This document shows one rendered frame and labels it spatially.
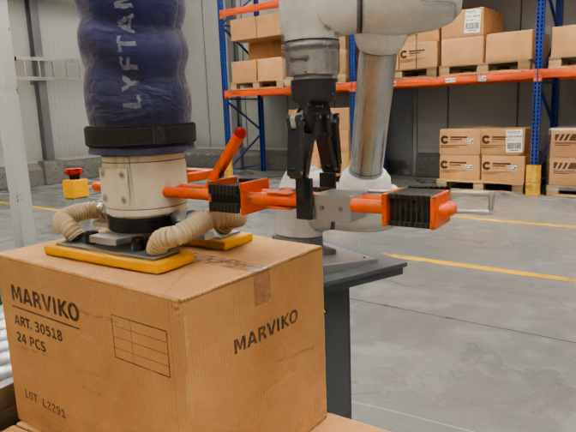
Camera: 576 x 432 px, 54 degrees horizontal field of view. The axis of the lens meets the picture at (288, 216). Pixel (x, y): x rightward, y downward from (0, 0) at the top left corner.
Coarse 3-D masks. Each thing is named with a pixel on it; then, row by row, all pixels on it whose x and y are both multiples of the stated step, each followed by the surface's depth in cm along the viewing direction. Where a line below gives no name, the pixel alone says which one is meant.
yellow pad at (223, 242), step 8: (216, 232) 123; (232, 232) 123; (240, 232) 125; (248, 232) 124; (192, 240) 121; (200, 240) 120; (208, 240) 119; (216, 240) 118; (224, 240) 118; (232, 240) 119; (240, 240) 121; (248, 240) 123; (208, 248) 119; (216, 248) 118; (224, 248) 117
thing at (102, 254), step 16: (80, 240) 120; (144, 240) 109; (64, 256) 116; (80, 256) 113; (96, 256) 110; (112, 256) 108; (128, 256) 107; (144, 256) 105; (160, 256) 105; (176, 256) 106; (192, 256) 108; (144, 272) 103; (160, 272) 102
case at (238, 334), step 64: (0, 256) 122; (256, 256) 112; (320, 256) 119; (64, 320) 111; (128, 320) 98; (192, 320) 90; (256, 320) 103; (320, 320) 121; (64, 384) 115; (128, 384) 101; (192, 384) 91; (256, 384) 105; (320, 384) 123
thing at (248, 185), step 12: (216, 180) 106; (228, 180) 109; (240, 180) 111; (252, 180) 103; (264, 180) 105; (216, 192) 103; (228, 192) 101; (240, 192) 101; (216, 204) 103; (228, 204) 102; (240, 204) 101; (252, 204) 103
